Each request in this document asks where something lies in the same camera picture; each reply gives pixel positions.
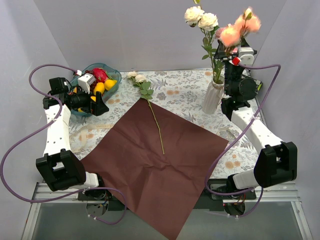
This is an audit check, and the peach rose stem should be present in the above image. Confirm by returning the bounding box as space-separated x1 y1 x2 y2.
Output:
219 6 262 54

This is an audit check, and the white rose stem tall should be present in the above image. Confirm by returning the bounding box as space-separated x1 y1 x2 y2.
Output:
183 0 224 85

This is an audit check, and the dark red wrapping paper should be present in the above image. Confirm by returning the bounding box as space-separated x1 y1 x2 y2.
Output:
82 99 228 240

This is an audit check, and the pink rose stem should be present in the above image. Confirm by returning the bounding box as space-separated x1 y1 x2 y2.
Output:
214 26 227 41

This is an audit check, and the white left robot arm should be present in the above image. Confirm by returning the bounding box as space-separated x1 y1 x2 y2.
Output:
36 73 109 200

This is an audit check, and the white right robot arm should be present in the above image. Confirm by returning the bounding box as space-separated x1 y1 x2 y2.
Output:
207 39 298 199

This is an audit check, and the white ribbed ceramic vase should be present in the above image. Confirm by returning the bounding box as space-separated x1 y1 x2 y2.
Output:
202 75 225 115

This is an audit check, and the yellow lemon middle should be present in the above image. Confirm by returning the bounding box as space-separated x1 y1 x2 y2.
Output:
93 82 105 96

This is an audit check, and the yellow lemon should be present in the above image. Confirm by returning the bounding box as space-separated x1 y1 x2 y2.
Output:
104 79 117 91
93 82 105 96

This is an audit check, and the yellow lemon right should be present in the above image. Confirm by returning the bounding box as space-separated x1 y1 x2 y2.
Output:
104 79 117 91

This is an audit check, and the black green product box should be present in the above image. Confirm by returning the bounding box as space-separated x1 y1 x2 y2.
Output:
255 79 263 93

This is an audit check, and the purple grape bunch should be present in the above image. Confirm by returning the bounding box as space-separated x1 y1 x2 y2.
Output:
85 70 96 78

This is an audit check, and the red dragon fruit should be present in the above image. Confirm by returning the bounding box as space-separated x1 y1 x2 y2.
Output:
92 68 109 83

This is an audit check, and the teal plastic fruit tray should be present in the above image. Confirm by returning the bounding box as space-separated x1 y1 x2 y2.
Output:
70 63 122 118

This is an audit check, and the floral patterned table mat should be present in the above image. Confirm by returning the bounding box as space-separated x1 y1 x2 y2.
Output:
69 69 259 178

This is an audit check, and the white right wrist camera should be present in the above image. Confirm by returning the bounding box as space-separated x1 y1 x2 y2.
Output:
232 46 257 66

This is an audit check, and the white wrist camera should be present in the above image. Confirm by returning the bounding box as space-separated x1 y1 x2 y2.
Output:
232 46 257 66
77 74 96 94

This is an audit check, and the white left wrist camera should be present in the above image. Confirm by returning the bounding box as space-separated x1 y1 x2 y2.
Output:
77 74 96 94

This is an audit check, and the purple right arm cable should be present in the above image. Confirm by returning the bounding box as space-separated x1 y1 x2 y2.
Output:
204 63 282 218

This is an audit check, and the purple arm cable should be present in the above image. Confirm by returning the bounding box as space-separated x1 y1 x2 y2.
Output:
204 63 282 218
0 64 128 225

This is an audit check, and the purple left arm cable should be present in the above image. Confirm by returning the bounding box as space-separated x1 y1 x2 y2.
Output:
0 64 128 225

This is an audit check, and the aluminium frame rail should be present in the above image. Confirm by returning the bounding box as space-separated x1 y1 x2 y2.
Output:
22 182 313 240

